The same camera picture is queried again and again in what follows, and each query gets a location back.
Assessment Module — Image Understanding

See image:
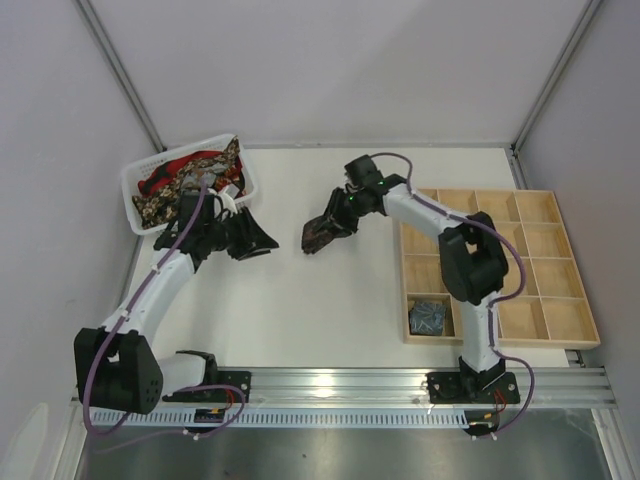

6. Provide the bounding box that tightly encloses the wooden compartment tray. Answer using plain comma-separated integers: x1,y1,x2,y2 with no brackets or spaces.
396,189,601,350

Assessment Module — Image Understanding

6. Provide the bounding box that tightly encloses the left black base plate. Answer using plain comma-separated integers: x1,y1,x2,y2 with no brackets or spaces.
162,369,252,404

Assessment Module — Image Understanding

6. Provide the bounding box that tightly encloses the left aluminium frame post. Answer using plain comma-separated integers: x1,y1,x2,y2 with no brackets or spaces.
72,0,166,153

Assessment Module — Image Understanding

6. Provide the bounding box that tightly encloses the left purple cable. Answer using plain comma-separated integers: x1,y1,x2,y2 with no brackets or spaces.
82,172,249,454

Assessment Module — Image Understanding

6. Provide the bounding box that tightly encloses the aluminium rail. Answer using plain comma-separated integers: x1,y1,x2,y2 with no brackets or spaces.
69,365,616,407

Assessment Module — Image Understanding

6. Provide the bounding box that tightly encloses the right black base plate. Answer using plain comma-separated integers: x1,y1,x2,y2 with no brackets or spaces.
427,371,521,405

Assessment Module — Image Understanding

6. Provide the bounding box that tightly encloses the dark paisley necktie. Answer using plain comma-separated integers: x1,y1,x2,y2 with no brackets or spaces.
301,216,335,255

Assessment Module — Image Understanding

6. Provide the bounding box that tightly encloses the red patterned tie in basket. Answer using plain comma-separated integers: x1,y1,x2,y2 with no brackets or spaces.
135,146,246,201

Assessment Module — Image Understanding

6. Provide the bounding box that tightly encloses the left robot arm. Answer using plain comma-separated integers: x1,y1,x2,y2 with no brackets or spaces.
73,191,279,414

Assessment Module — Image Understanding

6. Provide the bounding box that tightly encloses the right aluminium frame post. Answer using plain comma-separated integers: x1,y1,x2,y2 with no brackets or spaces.
511,0,607,156

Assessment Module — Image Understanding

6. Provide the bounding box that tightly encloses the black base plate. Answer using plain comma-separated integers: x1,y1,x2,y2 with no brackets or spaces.
162,369,252,404
427,371,521,405

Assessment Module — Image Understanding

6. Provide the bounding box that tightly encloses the rolled grey tie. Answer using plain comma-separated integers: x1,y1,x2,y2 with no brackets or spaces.
408,300,447,336

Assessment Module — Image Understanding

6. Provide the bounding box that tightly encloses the white plastic basket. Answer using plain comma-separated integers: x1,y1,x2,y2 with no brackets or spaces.
121,133,259,235

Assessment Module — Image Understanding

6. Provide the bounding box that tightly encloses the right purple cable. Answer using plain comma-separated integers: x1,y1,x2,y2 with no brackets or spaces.
372,152,536,441

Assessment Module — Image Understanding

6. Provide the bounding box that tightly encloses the brown floral tie in basket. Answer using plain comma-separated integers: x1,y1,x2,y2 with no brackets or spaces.
132,136,240,229

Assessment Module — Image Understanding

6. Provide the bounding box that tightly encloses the white slotted cable duct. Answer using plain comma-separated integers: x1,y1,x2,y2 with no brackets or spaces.
125,407,468,429

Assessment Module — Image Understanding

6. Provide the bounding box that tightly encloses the aluminium frame post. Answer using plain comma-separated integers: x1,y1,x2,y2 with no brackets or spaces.
511,0,607,156
72,0,166,153

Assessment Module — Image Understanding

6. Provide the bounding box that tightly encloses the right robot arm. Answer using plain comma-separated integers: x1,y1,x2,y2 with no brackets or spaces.
301,155,509,400

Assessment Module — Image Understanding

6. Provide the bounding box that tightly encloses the purple cable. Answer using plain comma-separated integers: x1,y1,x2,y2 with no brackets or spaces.
372,152,536,441
82,172,249,454

